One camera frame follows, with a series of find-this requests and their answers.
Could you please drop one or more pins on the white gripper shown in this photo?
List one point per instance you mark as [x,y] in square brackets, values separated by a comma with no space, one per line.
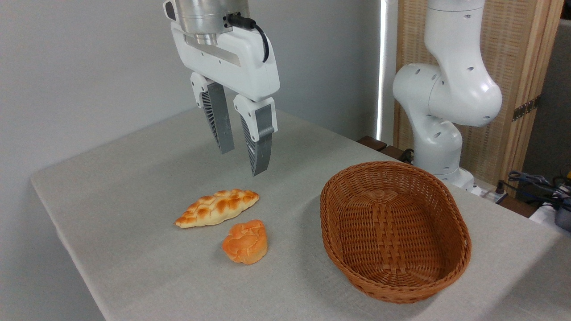
[232,67]

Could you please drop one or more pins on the long braided bread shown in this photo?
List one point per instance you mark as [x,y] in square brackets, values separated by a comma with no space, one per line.
[218,207]

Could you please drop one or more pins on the round orange bread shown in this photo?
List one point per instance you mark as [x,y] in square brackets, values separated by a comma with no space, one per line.
[245,243]

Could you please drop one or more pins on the brown wicker basket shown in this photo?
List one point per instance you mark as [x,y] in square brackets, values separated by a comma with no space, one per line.
[401,249]

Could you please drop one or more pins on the grey tablecloth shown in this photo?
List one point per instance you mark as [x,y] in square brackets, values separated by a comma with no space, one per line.
[156,178]

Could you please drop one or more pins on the dark brown wooden base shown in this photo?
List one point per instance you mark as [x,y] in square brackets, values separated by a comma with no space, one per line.
[379,146]

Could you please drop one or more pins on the white power strip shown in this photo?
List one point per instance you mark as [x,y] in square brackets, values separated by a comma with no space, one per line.
[488,195]

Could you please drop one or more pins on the dark metal screen hinge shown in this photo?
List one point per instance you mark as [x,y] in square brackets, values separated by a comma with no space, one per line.
[526,108]

